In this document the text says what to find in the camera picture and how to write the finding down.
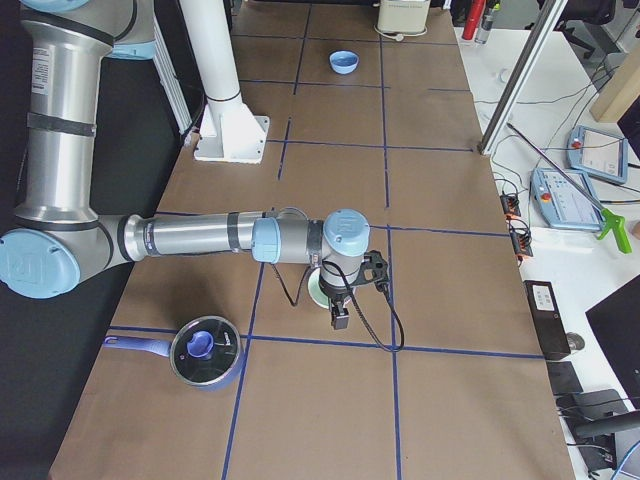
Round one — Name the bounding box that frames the black monitor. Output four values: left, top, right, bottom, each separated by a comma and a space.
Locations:
586, 279, 639, 407

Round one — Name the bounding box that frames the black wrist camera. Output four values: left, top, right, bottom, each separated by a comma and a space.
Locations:
355, 250, 389, 291

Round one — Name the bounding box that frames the lower teach pendant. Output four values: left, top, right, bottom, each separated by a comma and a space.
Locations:
531, 168, 603, 232

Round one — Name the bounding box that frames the black camera cable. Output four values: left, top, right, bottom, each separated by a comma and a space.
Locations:
270, 260, 405, 354

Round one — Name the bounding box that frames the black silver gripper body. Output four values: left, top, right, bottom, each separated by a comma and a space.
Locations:
319, 263, 350, 303

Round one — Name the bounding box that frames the white pillar with base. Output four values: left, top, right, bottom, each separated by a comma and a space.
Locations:
180, 0, 270, 164

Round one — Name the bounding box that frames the blue pot with glass lid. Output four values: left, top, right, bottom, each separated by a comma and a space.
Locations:
103, 316, 245, 391

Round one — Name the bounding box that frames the black orange connector strip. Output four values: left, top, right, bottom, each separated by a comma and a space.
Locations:
500, 193, 533, 264

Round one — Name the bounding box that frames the green bowl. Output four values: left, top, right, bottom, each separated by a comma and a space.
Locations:
307, 269, 330, 309

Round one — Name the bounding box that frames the black rectangular box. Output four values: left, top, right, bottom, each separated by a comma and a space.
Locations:
523, 280, 571, 361

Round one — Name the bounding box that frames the upper teach pendant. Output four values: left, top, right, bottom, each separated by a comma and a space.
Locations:
566, 125, 629, 185

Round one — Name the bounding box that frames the blue bowl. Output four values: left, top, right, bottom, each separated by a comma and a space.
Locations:
329, 50, 360, 75

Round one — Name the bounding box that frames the teach pendant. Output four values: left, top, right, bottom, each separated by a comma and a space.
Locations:
566, 125, 629, 185
531, 168, 603, 232

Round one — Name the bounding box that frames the large silver blue robot arm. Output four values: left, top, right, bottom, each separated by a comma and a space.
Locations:
1, 1, 370, 329

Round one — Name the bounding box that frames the cream white appliance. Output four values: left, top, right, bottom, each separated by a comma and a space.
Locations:
376, 0, 430, 35

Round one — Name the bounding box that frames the green handled grabber stick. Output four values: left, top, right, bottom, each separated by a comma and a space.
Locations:
506, 122, 632, 254

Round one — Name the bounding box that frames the grey bottle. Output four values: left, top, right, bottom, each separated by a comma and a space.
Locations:
474, 0, 501, 45

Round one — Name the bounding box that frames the aluminium frame post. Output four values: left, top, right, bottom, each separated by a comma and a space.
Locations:
478, 0, 568, 156

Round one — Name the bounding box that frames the red bottle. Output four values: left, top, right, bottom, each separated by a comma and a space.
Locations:
461, 0, 486, 40

